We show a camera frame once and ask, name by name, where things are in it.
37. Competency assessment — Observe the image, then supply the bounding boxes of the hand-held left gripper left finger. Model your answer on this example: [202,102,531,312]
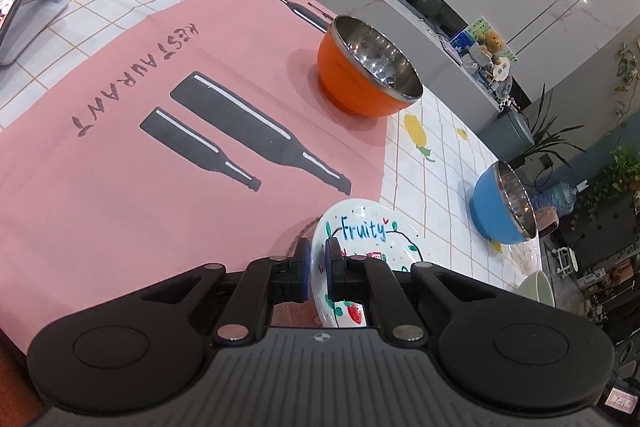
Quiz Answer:
[144,237,311,349]

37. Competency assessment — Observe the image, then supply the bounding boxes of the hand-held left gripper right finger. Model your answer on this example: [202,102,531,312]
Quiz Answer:
[324,237,497,343]

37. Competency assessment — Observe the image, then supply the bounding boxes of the white printed plate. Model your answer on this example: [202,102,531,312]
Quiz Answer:
[309,198,428,329]

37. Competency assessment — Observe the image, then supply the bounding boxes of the blue steel bowl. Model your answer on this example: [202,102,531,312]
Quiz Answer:
[468,160,540,245]

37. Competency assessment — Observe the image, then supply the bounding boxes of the orange steel bowl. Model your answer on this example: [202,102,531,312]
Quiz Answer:
[316,15,423,118]

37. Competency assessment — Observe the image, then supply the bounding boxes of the floral glass plate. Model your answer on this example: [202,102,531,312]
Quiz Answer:
[500,232,544,280]

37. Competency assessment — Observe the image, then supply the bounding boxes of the green ceramic bowl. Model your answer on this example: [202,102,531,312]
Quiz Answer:
[516,270,556,308]

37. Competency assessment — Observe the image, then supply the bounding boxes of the lemon print checked tablecloth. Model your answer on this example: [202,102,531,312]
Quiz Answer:
[0,0,546,308]

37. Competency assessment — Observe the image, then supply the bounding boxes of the pink printed placemat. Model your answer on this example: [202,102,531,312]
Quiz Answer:
[0,0,396,355]

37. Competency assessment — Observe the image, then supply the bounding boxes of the pink appliance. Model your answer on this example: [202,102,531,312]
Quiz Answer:
[534,206,562,236]

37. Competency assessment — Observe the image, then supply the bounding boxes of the large water bottle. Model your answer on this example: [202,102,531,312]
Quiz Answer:
[532,182,576,219]

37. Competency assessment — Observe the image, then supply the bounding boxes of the green potted plant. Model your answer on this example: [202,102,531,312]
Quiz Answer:
[520,82,586,168]

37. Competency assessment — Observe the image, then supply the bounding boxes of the colourful toy box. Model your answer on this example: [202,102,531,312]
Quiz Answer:
[449,17,518,84]

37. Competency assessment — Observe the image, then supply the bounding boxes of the leafy climbing plant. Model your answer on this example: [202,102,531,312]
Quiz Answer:
[570,42,640,228]

